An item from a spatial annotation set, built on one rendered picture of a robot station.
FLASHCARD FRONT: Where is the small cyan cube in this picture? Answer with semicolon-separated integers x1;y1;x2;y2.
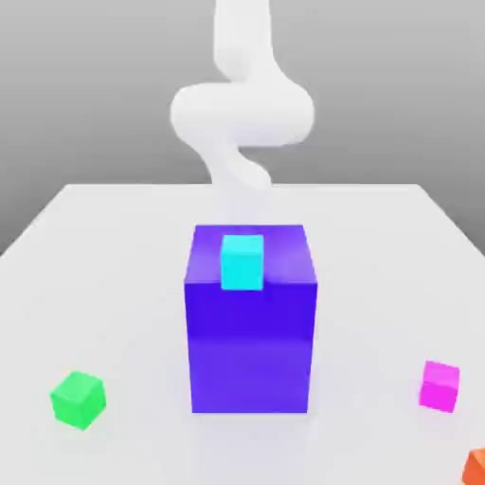
220;233;265;292

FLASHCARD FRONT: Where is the small green cube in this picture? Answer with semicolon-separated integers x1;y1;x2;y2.
49;370;108;432

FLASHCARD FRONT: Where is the small magenta cube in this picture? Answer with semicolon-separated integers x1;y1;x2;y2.
418;360;461;414

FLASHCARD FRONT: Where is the small orange cube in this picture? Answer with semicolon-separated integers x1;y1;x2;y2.
460;447;485;485

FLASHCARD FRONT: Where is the large purple box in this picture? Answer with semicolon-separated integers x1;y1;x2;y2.
183;224;318;415

